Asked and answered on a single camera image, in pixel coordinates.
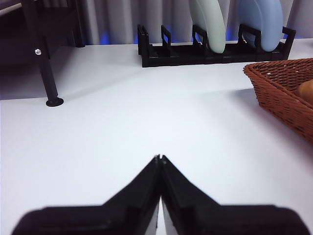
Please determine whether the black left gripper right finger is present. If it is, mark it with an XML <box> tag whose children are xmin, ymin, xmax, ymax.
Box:
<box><xmin>160</xmin><ymin>154</ymin><xmax>309</xmax><ymax>235</ymax></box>

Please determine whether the tan potato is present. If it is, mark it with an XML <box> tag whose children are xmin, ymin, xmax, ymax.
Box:
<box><xmin>297</xmin><ymin>79</ymin><xmax>313</xmax><ymax>101</ymax></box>

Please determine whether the grey pleated curtain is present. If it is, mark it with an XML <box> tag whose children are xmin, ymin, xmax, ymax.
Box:
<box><xmin>78</xmin><ymin>0</ymin><xmax>313</xmax><ymax>46</ymax></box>

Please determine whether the black metal shelf frame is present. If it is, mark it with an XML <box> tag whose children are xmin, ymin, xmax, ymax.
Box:
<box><xmin>0</xmin><ymin>0</ymin><xmax>86</xmax><ymax>108</ymax></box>

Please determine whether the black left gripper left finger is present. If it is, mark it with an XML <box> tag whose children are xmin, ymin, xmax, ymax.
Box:
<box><xmin>11</xmin><ymin>154</ymin><xmax>161</xmax><ymax>235</ymax></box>

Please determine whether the brown wicker basket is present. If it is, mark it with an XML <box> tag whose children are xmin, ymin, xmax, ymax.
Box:
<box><xmin>243</xmin><ymin>58</ymin><xmax>313</xmax><ymax>143</ymax></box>

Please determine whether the black dish rack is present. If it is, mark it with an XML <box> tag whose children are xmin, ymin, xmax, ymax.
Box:
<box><xmin>136</xmin><ymin>23</ymin><xmax>297</xmax><ymax>68</ymax></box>

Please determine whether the pale blue plate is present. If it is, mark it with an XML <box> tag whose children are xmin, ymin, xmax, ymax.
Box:
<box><xmin>236</xmin><ymin>0</ymin><xmax>283</xmax><ymax>52</ymax></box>

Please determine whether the pale green plate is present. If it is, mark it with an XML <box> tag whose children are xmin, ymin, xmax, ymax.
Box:
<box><xmin>189</xmin><ymin>0</ymin><xmax>226</xmax><ymax>54</ymax></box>

